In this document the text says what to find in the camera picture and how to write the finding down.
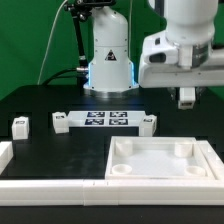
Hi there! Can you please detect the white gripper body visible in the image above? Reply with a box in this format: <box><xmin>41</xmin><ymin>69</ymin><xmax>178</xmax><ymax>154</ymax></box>
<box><xmin>138</xmin><ymin>54</ymin><xmax>224</xmax><ymax>88</ymax></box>

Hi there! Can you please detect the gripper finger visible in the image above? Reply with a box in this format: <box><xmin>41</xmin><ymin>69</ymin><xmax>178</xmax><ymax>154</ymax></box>
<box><xmin>169</xmin><ymin>87</ymin><xmax>179</xmax><ymax>100</ymax></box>
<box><xmin>195</xmin><ymin>87</ymin><xmax>204</xmax><ymax>99</ymax></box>

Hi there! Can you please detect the white square tabletop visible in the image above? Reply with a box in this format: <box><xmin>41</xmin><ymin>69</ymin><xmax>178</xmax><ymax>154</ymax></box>
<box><xmin>105</xmin><ymin>136</ymin><xmax>216</xmax><ymax>180</ymax></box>

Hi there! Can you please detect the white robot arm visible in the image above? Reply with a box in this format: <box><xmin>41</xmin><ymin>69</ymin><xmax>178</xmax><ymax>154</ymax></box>
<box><xmin>84</xmin><ymin>0</ymin><xmax>224</xmax><ymax>102</ymax></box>

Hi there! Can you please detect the white U-shaped fence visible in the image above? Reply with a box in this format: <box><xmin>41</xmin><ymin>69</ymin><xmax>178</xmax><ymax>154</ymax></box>
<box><xmin>0</xmin><ymin>140</ymin><xmax>224</xmax><ymax>206</ymax></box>

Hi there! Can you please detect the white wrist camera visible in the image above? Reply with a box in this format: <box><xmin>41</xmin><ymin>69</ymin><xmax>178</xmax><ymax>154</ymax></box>
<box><xmin>142</xmin><ymin>31</ymin><xmax>178</xmax><ymax>64</ymax></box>

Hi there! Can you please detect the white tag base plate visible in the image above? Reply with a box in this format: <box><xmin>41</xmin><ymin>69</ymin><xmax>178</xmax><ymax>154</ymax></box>
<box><xmin>68</xmin><ymin>111</ymin><xmax>145</xmax><ymax>127</ymax></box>

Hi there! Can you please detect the black cable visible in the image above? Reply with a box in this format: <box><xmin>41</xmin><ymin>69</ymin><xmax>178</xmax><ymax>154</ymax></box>
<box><xmin>42</xmin><ymin>68</ymin><xmax>88</xmax><ymax>86</ymax></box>

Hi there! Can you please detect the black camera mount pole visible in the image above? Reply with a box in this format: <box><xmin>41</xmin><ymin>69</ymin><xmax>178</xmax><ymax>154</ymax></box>
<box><xmin>64</xmin><ymin>0</ymin><xmax>116</xmax><ymax>86</ymax></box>

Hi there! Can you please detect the white cable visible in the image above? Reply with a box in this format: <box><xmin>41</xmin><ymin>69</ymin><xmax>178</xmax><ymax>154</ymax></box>
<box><xmin>37</xmin><ymin>0</ymin><xmax>69</xmax><ymax>86</ymax></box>

